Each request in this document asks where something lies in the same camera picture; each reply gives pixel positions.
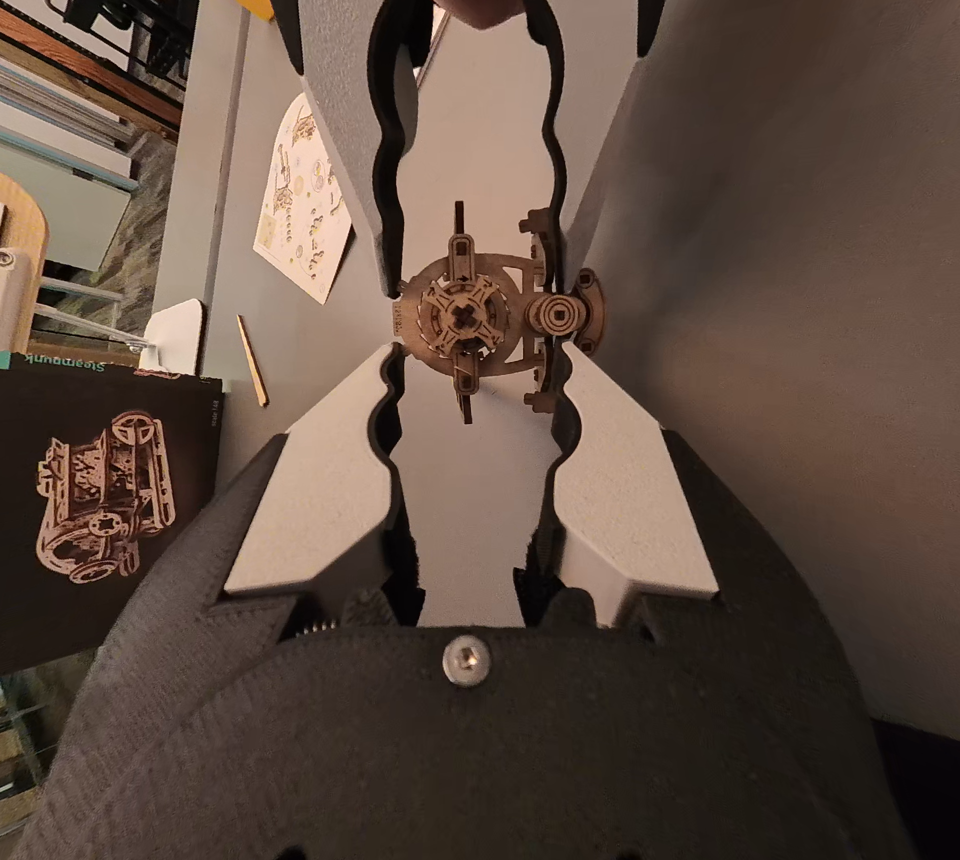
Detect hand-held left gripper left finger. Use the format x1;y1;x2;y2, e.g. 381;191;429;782
222;341;425;627

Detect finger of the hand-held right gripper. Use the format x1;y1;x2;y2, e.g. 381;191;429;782
289;0;438;299
516;0;664;257

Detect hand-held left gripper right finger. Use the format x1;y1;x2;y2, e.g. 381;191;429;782
512;341;723;630

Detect wooden gear model assembly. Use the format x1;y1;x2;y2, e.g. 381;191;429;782
390;200;606;426

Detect black model kit box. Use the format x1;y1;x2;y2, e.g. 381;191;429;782
0;350;225;675

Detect thin wooden stick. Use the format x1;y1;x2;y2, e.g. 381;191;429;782
235;313;270;408

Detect assembly instruction sheet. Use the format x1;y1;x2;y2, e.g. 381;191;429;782
252;92;356;307

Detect white rounded stand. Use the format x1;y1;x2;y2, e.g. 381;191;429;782
138;299;208;378

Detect wooden display board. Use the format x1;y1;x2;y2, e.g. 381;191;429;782
0;171;51;351

